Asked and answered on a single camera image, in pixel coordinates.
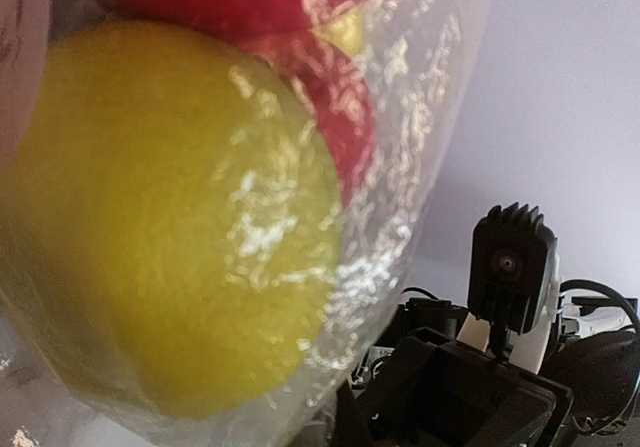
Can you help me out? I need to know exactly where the clear zip top bag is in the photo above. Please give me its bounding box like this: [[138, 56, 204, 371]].
[[1, 0, 489, 446]]

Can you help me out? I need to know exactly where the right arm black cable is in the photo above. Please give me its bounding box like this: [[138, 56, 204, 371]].
[[554, 278, 640, 438]]

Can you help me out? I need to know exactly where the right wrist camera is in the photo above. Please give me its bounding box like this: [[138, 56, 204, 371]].
[[467, 203, 557, 334]]

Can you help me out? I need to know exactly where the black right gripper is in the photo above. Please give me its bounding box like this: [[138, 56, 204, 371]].
[[335, 297, 639, 446]]

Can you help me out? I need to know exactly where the yellow fake lemon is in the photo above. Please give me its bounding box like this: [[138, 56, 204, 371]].
[[1, 21, 342, 419]]

